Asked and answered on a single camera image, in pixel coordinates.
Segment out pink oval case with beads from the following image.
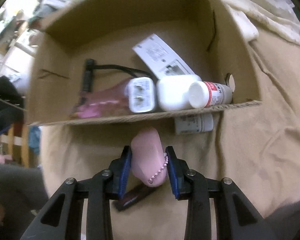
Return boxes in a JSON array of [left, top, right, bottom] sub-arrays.
[[130, 127, 169, 187]]

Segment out white USB wall charger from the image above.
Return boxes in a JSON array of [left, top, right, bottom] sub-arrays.
[[127, 77, 157, 114]]

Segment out dark red flat device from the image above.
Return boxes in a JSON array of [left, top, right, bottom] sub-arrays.
[[113, 184, 157, 212]]

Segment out white labelled bottle outside box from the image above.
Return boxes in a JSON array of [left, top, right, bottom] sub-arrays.
[[174, 113, 214, 135]]

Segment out pink transparent plastic bag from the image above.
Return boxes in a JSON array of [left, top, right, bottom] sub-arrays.
[[70, 77, 133, 119]]

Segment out white round jar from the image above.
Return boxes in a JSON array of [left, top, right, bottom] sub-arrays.
[[157, 75, 201, 112]]

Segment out white pill bottle red label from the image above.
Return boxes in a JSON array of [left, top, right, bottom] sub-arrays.
[[188, 81, 232, 108]]

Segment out white printed leaflet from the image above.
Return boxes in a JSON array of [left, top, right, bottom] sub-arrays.
[[133, 34, 195, 79]]

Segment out brown cardboard box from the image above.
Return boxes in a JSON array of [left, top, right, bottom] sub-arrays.
[[26, 0, 261, 125]]

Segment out teal blue pillow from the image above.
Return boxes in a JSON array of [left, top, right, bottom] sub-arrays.
[[28, 4, 56, 30]]

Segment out cream white duvet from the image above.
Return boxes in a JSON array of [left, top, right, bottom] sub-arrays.
[[222, 0, 300, 46]]

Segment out black cable with plug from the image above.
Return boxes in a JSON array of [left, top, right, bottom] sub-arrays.
[[78, 58, 158, 106]]

